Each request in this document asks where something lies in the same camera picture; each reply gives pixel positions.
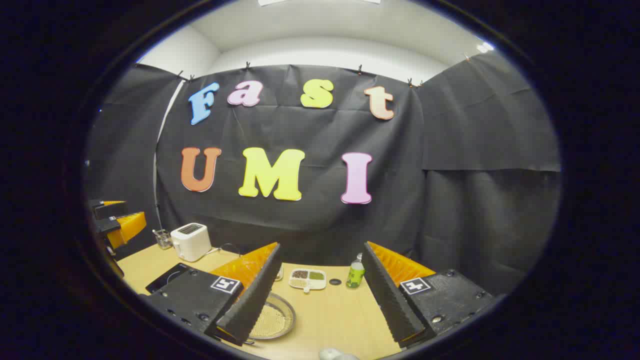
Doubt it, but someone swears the black induction cooktop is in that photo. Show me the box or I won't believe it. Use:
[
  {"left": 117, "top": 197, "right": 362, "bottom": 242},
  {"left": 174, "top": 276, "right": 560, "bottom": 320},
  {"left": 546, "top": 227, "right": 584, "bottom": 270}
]
[{"left": 145, "top": 263, "right": 193, "bottom": 295}]

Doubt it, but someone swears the pile of soybeans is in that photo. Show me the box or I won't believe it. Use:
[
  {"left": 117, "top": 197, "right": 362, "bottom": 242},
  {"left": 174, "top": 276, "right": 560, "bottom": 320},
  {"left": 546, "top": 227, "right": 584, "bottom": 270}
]
[{"left": 250, "top": 302, "right": 288, "bottom": 338}]

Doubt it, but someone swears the white divided dish with beans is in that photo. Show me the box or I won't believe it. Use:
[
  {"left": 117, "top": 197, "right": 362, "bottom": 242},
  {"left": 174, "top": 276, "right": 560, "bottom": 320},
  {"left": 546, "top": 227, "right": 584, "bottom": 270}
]
[{"left": 289, "top": 268, "right": 327, "bottom": 293}]

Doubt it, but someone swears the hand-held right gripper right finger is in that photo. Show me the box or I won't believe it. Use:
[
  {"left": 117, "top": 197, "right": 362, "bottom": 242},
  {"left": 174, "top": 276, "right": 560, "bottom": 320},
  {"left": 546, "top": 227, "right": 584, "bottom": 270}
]
[{"left": 361, "top": 241, "right": 496, "bottom": 350}]

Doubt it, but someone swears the white toaster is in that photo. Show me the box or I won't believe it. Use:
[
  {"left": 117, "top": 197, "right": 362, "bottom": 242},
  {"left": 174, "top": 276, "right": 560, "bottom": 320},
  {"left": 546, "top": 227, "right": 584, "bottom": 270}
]
[{"left": 170, "top": 222, "right": 212, "bottom": 263}]

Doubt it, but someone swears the green drink bottle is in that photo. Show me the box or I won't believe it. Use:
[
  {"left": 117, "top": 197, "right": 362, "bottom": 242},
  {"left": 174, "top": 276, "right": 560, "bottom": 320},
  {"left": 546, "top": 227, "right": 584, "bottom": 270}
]
[{"left": 346, "top": 253, "right": 366, "bottom": 289}]

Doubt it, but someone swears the small wire basket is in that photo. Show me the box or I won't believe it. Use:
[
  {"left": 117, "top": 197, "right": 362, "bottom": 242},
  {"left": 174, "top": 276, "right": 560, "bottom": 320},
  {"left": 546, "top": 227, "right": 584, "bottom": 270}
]
[{"left": 152, "top": 228, "right": 173, "bottom": 250}]

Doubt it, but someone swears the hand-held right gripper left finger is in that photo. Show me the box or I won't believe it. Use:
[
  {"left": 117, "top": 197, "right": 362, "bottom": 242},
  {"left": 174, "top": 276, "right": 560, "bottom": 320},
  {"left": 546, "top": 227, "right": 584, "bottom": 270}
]
[{"left": 139, "top": 242, "right": 283, "bottom": 347}]

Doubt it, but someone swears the stainless steel pot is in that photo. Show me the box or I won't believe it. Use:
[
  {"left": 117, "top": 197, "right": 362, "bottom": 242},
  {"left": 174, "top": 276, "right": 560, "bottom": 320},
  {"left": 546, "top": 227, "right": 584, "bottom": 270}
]
[{"left": 247, "top": 292, "right": 297, "bottom": 346}]

